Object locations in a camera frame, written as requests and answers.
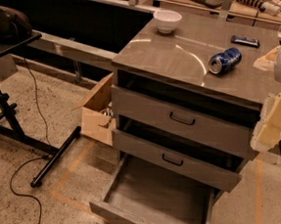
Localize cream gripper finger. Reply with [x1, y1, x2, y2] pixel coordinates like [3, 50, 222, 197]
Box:
[254, 46, 280, 71]
[250, 93, 281, 152]

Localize blue pepsi can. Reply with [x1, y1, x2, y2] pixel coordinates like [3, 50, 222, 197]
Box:
[209, 47, 242, 74]

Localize grey top drawer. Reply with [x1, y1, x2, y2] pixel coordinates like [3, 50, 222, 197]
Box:
[105, 84, 263, 161]

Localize grey drawer cabinet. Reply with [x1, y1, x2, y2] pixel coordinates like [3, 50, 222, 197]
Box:
[99, 5, 281, 208]

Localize grey middle drawer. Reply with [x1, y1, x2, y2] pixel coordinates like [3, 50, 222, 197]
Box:
[112, 129, 241, 193]

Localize grey open bottom drawer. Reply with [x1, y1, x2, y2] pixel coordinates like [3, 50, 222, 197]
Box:
[86, 150, 217, 224]

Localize black and white power strip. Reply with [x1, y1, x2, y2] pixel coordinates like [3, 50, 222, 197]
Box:
[237, 0, 280, 16]

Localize white bowl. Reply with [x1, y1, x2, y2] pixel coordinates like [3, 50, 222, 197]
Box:
[153, 10, 182, 34]

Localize wooden background table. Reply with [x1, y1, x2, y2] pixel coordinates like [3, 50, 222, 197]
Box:
[135, 0, 281, 32]

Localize cardboard box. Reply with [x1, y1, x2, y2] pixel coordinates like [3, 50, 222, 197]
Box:
[74, 73, 116, 146]

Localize dark bag on stand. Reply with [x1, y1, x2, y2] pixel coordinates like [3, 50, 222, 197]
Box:
[0, 6, 33, 43]

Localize black metal stand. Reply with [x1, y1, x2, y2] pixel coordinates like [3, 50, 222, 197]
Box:
[0, 32, 81, 188]

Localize grey metal rail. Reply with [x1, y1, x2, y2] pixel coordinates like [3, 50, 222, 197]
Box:
[29, 31, 117, 71]

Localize black floor cable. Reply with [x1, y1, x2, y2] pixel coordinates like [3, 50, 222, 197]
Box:
[6, 58, 60, 224]

